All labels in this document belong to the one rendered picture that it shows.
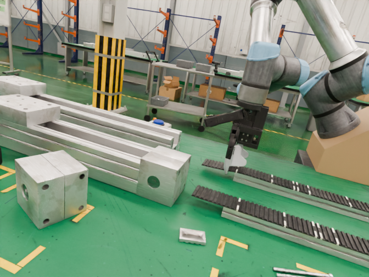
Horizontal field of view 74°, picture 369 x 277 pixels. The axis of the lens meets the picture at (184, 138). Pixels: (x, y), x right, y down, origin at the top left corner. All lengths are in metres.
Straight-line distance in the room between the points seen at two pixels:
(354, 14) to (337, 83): 7.54
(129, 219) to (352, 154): 0.79
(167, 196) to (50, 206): 0.23
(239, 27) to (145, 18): 3.10
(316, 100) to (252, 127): 0.42
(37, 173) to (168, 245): 0.26
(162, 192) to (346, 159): 0.70
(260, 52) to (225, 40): 7.64
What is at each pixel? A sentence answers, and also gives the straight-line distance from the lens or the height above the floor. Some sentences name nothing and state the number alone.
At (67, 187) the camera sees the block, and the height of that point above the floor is 0.85.
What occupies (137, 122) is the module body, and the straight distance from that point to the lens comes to 0.84.
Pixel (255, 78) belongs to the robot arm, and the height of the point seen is 1.08.
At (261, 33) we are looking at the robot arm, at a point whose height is 1.21.
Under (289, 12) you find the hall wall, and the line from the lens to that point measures 8.30.
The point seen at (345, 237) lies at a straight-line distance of 0.64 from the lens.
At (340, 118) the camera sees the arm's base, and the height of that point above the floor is 0.98.
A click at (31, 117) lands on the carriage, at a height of 0.89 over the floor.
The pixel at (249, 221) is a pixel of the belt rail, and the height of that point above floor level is 0.79.
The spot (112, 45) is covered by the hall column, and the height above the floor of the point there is 1.00.
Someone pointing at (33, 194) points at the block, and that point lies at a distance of 0.50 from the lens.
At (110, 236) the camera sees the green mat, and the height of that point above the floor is 0.78.
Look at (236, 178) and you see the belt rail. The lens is 0.75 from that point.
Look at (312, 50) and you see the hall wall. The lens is 8.27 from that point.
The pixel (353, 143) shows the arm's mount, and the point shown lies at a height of 0.92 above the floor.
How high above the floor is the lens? 1.11
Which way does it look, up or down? 20 degrees down
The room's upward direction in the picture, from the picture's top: 10 degrees clockwise
